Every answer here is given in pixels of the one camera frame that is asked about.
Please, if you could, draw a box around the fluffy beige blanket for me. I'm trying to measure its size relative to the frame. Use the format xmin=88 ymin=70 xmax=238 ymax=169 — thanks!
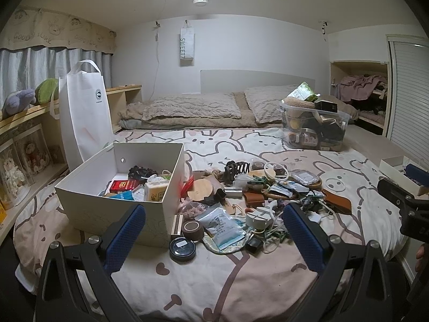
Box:
xmin=117 ymin=102 xmax=148 ymax=129

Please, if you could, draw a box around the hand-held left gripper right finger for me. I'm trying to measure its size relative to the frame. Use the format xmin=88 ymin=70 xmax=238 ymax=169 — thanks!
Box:
xmin=282 ymin=202 xmax=393 ymax=322

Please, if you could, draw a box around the pink clothes pile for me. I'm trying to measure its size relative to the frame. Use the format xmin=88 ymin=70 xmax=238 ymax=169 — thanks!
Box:
xmin=335 ymin=75 xmax=387 ymax=101

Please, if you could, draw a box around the white wall cable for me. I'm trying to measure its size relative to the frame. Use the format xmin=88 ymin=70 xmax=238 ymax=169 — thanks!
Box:
xmin=151 ymin=0 xmax=178 ymax=101

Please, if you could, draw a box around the brown leather case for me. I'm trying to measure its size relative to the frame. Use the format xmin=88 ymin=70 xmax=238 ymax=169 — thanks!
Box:
xmin=322 ymin=189 xmax=352 ymax=215

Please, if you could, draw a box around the beige quilted pillow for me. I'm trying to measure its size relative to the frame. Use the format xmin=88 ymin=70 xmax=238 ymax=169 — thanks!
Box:
xmin=244 ymin=85 xmax=302 ymax=123
xmin=142 ymin=93 xmax=242 ymax=121

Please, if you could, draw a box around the printed beige valance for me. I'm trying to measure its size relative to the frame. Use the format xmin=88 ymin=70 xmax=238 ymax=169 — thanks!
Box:
xmin=0 ymin=7 xmax=117 ymax=54

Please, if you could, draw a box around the wooden closet niche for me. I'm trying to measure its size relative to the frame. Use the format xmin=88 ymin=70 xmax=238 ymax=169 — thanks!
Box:
xmin=330 ymin=61 xmax=391 ymax=138

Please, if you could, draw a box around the yellow paper box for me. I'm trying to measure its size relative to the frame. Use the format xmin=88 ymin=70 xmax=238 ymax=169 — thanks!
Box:
xmin=144 ymin=182 xmax=170 ymax=202

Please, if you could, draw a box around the brown tape roll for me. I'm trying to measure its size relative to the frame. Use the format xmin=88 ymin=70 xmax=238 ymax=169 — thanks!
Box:
xmin=182 ymin=221 xmax=204 ymax=242

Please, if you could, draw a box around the gold brocade pouch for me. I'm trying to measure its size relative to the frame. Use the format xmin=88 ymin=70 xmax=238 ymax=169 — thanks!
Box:
xmin=203 ymin=226 xmax=257 ymax=252

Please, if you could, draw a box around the bunny print bed sheet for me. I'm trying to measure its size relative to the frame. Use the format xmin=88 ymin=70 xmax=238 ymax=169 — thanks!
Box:
xmin=13 ymin=127 xmax=408 ymax=322

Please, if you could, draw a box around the red cigarette pack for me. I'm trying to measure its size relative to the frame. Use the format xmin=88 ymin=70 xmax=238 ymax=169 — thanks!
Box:
xmin=109 ymin=179 xmax=140 ymax=193

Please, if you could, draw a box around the white headboard panel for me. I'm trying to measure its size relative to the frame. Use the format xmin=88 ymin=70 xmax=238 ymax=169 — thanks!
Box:
xmin=200 ymin=70 xmax=316 ymax=94

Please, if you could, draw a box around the wooden bedside shelf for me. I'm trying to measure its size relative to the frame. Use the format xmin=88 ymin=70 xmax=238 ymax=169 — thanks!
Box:
xmin=0 ymin=85 xmax=143 ymax=242

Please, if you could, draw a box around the white plastic ring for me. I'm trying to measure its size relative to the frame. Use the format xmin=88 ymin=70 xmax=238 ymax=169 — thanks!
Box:
xmin=265 ymin=162 xmax=289 ymax=179

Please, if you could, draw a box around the black hair claw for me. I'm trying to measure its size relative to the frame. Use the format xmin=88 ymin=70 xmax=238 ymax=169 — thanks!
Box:
xmin=224 ymin=161 xmax=250 ymax=185

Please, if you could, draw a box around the white tote bag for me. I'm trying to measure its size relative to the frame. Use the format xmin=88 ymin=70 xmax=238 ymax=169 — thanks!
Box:
xmin=50 ymin=60 xmax=114 ymax=171

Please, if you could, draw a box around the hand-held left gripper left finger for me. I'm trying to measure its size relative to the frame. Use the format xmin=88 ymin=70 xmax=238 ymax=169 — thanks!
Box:
xmin=35 ymin=204 xmax=147 ymax=322

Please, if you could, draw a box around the black bead bracelet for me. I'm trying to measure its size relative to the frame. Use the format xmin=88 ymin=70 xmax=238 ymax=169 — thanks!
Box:
xmin=128 ymin=165 xmax=158 ymax=182

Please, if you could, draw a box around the white doll display case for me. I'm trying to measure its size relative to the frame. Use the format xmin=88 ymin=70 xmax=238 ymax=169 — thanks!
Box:
xmin=0 ymin=137 xmax=34 ymax=208

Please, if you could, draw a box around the white louvered door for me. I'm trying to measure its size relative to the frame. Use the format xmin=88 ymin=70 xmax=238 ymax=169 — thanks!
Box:
xmin=385 ymin=34 xmax=429 ymax=171

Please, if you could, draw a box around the green snack bag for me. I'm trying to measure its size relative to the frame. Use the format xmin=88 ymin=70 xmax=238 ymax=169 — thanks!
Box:
xmin=289 ymin=82 xmax=317 ymax=103

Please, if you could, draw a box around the round wooden lid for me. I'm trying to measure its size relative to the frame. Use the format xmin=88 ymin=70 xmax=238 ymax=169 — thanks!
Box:
xmin=187 ymin=178 xmax=215 ymax=203

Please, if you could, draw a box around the brown leather pouch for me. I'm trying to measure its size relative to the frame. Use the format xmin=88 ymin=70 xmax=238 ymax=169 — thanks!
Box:
xmin=243 ymin=193 xmax=269 ymax=208

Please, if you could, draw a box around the white hanging paper bag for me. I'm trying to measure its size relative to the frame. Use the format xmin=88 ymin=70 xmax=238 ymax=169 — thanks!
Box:
xmin=180 ymin=20 xmax=195 ymax=67

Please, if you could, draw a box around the clear plastic storage bin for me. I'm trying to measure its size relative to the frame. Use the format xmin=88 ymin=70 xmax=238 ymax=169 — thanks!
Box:
xmin=281 ymin=99 xmax=352 ymax=151

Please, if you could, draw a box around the bag of pink candy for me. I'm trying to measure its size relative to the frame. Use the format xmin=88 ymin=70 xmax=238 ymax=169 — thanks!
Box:
xmin=177 ymin=198 xmax=208 ymax=220

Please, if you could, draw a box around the purple plush toy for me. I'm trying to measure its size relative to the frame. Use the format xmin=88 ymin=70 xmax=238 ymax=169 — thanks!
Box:
xmin=2 ymin=88 xmax=37 ymax=119

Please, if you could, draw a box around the white and blue foil pouch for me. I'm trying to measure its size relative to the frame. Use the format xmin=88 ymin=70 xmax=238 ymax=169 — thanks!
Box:
xmin=195 ymin=206 xmax=246 ymax=250

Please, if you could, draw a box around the black round tin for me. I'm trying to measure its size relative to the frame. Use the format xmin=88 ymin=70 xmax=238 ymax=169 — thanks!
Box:
xmin=169 ymin=237 xmax=197 ymax=262

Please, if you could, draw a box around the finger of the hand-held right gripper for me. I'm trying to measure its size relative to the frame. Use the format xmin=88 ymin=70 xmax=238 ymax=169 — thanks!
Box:
xmin=377 ymin=178 xmax=413 ymax=208

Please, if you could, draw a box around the grey curtain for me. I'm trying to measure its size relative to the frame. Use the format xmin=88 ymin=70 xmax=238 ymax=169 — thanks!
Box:
xmin=0 ymin=47 xmax=113 ymax=111

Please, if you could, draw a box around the white cardboard box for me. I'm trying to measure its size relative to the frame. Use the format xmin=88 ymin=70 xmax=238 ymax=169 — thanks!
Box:
xmin=54 ymin=142 xmax=185 ymax=249

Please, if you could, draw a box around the brown doll display case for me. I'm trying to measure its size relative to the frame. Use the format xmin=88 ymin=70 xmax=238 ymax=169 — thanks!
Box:
xmin=13 ymin=124 xmax=51 ymax=175

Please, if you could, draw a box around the beige harmonica box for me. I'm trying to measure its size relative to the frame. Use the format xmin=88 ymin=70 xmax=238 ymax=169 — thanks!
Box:
xmin=170 ymin=215 xmax=184 ymax=237

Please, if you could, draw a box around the green plush toy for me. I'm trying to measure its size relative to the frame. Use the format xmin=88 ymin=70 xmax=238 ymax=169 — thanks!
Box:
xmin=35 ymin=78 xmax=59 ymax=105

